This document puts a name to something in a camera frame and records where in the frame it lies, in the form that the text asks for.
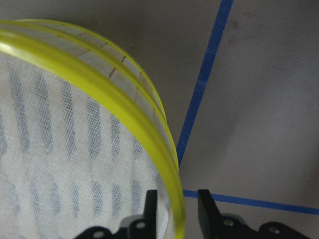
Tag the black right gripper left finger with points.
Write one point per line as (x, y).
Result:
(145, 226)

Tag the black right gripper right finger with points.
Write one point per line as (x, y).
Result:
(215, 225)

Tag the yellow rimmed steamer basket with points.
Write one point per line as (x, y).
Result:
(100, 68)
(67, 163)

